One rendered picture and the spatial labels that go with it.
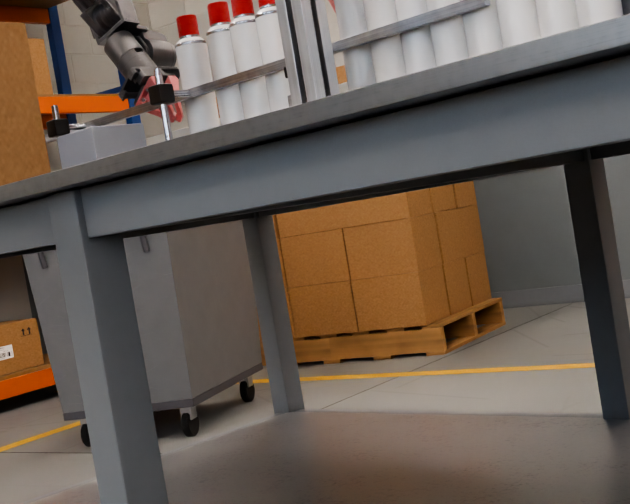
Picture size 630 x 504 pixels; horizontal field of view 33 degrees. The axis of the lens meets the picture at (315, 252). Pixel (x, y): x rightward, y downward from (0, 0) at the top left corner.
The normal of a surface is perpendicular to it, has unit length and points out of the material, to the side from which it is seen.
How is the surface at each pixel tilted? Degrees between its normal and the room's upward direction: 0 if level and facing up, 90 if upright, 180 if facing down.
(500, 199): 90
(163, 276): 94
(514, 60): 90
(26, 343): 90
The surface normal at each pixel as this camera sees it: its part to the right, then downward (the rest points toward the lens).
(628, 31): -0.69, 0.14
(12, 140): 0.76, -0.11
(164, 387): -0.29, 0.15
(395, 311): -0.51, 0.11
